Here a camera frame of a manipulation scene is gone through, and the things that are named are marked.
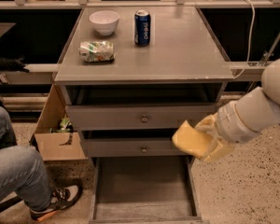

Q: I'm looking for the white bowl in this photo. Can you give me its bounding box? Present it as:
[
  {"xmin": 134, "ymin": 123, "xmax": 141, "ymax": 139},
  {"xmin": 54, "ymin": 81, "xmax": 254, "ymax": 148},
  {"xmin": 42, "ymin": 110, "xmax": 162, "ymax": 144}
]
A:
[{"xmin": 89, "ymin": 10, "xmax": 119, "ymax": 35}]

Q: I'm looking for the grey top drawer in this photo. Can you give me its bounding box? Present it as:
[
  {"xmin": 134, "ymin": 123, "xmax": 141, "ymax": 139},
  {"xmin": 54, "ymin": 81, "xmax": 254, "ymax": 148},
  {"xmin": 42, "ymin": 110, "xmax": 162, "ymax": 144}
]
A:
[{"xmin": 65, "ymin": 105, "xmax": 216, "ymax": 131}]

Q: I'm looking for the cardboard box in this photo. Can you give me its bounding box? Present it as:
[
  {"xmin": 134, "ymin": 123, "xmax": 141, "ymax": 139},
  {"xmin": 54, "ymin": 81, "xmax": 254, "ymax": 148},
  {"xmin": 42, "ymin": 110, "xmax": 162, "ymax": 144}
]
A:
[{"xmin": 33, "ymin": 85, "xmax": 86, "ymax": 161}]

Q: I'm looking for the grey drawer cabinet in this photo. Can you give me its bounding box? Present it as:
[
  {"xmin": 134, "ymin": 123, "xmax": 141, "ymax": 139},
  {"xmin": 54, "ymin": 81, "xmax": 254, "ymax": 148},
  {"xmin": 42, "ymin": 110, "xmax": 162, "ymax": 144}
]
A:
[{"xmin": 52, "ymin": 6, "xmax": 235, "ymax": 161}]

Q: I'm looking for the person leg in jeans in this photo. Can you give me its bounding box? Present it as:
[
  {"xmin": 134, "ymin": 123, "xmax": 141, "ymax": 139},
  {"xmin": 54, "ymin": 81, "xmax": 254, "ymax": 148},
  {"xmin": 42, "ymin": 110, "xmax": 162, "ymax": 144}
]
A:
[{"xmin": 0, "ymin": 106, "xmax": 51, "ymax": 211}]

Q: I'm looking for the grey drawer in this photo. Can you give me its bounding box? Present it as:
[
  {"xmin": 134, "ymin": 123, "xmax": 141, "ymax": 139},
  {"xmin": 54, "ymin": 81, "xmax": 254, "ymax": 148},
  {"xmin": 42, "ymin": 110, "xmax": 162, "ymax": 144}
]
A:
[
  {"xmin": 89, "ymin": 156, "xmax": 210, "ymax": 224},
  {"xmin": 80, "ymin": 129, "xmax": 186, "ymax": 157},
  {"xmin": 65, "ymin": 105, "xmax": 216, "ymax": 131}
]

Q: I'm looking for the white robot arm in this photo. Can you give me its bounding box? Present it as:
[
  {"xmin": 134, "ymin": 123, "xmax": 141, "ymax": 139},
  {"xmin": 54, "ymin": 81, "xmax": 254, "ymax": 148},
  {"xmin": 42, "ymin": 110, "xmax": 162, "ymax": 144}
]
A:
[{"xmin": 196, "ymin": 59, "xmax": 280, "ymax": 162}]

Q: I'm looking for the white cable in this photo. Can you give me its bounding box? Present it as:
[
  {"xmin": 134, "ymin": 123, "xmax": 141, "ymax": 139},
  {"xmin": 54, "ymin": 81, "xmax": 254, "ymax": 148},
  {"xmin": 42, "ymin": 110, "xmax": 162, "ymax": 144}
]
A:
[{"xmin": 233, "ymin": 0, "xmax": 256, "ymax": 80}]

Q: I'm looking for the green item in box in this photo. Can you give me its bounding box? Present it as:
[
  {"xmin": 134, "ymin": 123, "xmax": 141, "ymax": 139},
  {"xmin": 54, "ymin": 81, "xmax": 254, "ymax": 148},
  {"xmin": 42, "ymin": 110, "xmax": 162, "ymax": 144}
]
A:
[{"xmin": 49, "ymin": 118, "xmax": 73, "ymax": 133}]

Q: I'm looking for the blue pepsi can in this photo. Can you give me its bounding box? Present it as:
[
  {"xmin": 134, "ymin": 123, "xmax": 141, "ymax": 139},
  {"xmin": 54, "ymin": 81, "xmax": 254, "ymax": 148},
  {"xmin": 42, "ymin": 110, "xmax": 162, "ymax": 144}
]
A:
[{"xmin": 134, "ymin": 10, "xmax": 151, "ymax": 46}]

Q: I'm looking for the grey bottom drawer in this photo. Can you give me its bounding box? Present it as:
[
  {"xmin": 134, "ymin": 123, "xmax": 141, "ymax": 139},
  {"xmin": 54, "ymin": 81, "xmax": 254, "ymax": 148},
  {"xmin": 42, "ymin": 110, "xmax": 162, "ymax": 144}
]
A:
[{"xmin": 89, "ymin": 156, "xmax": 210, "ymax": 224}]

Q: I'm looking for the grey middle drawer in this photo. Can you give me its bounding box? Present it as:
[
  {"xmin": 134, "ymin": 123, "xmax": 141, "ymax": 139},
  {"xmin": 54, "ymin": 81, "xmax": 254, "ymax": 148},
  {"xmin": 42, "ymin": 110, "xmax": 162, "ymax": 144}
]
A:
[{"xmin": 80, "ymin": 129, "xmax": 186, "ymax": 157}]

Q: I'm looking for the black white sneaker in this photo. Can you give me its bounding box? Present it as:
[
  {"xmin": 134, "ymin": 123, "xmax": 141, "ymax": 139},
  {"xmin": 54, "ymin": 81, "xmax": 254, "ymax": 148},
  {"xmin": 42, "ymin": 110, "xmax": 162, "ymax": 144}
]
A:
[{"xmin": 30, "ymin": 185, "xmax": 82, "ymax": 222}]

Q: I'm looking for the crushed green white can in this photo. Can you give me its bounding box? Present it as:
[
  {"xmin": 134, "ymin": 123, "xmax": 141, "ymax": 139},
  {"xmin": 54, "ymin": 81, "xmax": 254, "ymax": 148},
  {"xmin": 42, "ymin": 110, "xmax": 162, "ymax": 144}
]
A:
[{"xmin": 79, "ymin": 41, "xmax": 114, "ymax": 63}]

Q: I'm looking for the yellow sponge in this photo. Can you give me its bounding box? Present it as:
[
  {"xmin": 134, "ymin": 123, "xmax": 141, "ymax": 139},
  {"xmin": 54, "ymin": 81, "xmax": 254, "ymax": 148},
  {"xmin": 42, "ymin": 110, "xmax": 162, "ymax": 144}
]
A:
[{"xmin": 172, "ymin": 120, "xmax": 217, "ymax": 159}]

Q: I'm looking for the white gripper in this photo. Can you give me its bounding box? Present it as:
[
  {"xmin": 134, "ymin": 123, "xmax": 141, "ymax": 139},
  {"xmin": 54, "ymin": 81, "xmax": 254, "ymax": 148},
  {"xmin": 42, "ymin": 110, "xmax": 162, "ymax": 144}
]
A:
[{"xmin": 194, "ymin": 102, "xmax": 259, "ymax": 162}]

